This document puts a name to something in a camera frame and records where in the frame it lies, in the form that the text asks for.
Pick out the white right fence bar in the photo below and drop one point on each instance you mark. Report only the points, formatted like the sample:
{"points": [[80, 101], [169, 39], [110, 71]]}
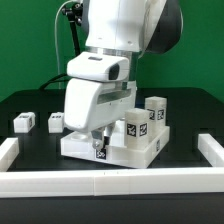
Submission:
{"points": [[211, 150]]}

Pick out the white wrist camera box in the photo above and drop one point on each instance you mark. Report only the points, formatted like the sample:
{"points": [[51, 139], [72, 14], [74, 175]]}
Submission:
{"points": [[96, 67]]}

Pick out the white fence bar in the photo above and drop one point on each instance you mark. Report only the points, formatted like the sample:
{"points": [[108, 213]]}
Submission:
{"points": [[9, 150], [111, 182], [211, 150]]}

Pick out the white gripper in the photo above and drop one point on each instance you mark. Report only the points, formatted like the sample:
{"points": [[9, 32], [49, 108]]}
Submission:
{"points": [[90, 105]]}

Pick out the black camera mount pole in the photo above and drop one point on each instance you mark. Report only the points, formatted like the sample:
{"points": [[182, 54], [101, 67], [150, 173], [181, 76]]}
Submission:
{"points": [[74, 15]]}

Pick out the white front fence bar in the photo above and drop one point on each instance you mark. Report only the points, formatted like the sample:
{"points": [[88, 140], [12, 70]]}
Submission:
{"points": [[111, 182]]}

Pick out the white left fence bar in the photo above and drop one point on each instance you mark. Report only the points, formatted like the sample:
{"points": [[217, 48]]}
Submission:
{"points": [[9, 150]]}

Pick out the white square table top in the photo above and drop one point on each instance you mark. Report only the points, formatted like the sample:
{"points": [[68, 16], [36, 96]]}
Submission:
{"points": [[78, 145]]}

